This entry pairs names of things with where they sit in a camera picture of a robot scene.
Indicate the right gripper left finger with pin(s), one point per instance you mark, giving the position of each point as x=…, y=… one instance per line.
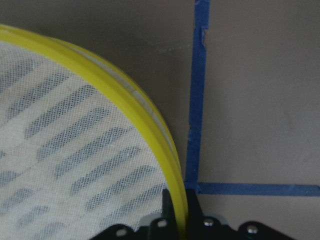
x=168, y=212

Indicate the yellow steamer basket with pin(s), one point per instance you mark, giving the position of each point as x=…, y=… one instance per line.
x=82, y=147

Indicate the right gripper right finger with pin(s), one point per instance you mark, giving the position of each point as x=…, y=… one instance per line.
x=195, y=213

